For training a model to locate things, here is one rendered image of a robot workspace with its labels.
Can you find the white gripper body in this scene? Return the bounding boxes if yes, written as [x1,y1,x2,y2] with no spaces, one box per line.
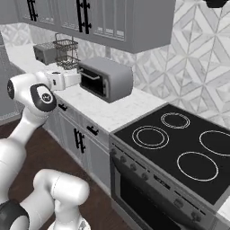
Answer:
[62,72,82,90]

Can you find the grey base cabinet door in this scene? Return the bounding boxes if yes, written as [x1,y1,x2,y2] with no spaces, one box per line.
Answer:
[57,111,84,164]
[80,134,111,190]

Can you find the grey drawer front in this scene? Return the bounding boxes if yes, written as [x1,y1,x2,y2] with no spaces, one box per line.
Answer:
[81,118,111,148]
[53,97,85,127]

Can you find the grey toaster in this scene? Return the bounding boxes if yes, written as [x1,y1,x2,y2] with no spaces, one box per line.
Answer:
[32,41,60,66]

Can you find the grey toaster oven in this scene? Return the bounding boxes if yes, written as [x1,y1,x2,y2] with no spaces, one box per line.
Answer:
[77,57,135,104]

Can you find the grey fridge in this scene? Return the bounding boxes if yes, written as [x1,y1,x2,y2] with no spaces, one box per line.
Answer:
[0,31,27,121]

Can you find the grey stove with black hob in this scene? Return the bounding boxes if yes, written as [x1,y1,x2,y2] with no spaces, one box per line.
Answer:
[108,102,230,230]

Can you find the black glass oven door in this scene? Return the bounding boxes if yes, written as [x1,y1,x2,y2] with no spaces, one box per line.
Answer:
[111,160,217,230]

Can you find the black range hood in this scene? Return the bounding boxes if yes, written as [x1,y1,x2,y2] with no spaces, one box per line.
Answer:
[202,0,230,9]

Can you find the black toaster oven handle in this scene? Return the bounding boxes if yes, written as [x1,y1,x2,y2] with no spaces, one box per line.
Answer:
[80,69,102,82]

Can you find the black wire basket stand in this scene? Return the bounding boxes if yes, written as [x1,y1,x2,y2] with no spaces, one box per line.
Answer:
[52,32,82,71]

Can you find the black drawer handle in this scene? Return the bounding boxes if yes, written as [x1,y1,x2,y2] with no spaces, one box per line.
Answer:
[86,125,100,137]
[57,102,68,112]

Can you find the black base cabinet handle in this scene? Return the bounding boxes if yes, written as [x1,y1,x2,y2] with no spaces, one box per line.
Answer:
[73,128,82,150]
[77,131,87,155]

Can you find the black wall cabinet handle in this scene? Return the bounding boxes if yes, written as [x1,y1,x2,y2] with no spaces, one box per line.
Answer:
[75,0,85,33]
[26,0,39,22]
[83,0,92,35]

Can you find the grey glass-front wall cabinet door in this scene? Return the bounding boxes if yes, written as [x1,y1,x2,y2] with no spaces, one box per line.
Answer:
[17,0,58,31]
[57,0,92,36]
[89,0,130,43]

